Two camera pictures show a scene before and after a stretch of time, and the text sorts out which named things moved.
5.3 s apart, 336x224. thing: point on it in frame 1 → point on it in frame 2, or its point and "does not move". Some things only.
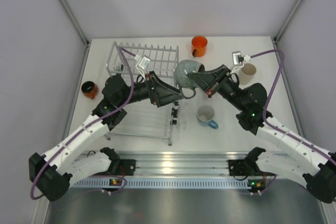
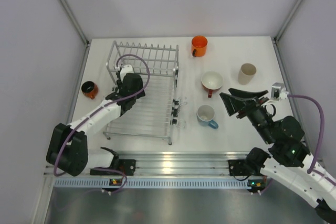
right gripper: [209, 81] → [235, 100]
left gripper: [163, 94] → [140, 88]
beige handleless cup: [247, 73] does not move
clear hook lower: [181, 125] does not move
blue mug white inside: [205, 115] does not move
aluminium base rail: [177, 165] does not move
